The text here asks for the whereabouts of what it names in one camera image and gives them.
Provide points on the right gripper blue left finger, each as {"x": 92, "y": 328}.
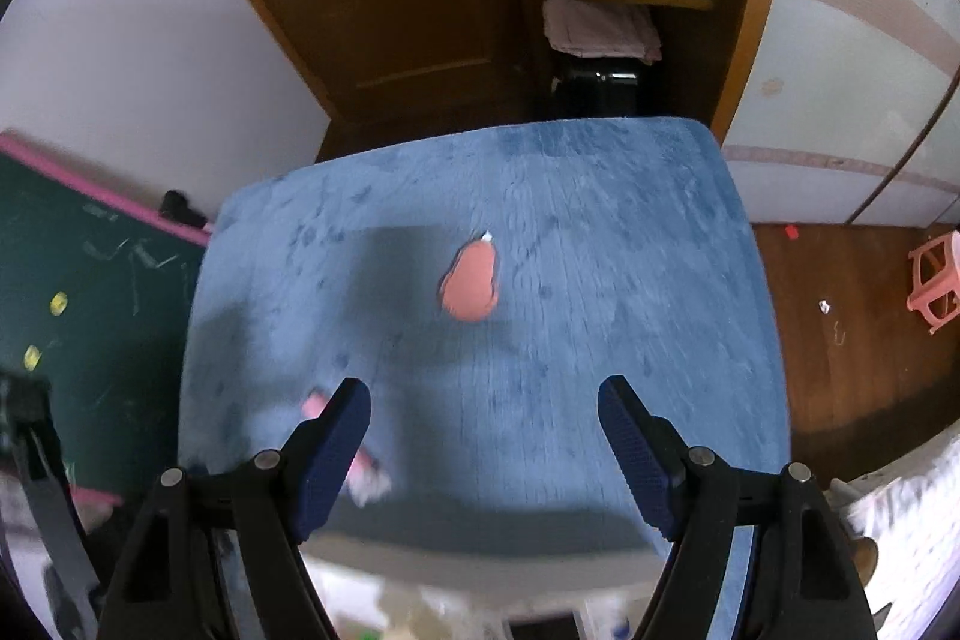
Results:
{"x": 317, "y": 457}

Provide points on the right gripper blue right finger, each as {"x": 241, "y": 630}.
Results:
{"x": 649, "y": 452}

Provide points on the white plastic tray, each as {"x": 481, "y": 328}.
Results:
{"x": 380, "y": 591}

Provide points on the white handheld game device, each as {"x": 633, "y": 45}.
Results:
{"x": 566, "y": 625}

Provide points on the pink pear-shaped case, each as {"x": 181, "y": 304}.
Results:
{"x": 468, "y": 291}

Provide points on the blue fuzzy table cloth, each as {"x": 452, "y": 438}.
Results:
{"x": 623, "y": 249}

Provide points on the pink folded towel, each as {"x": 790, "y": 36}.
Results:
{"x": 595, "y": 30}

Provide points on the green chalkboard pink frame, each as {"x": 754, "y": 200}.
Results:
{"x": 96, "y": 298}

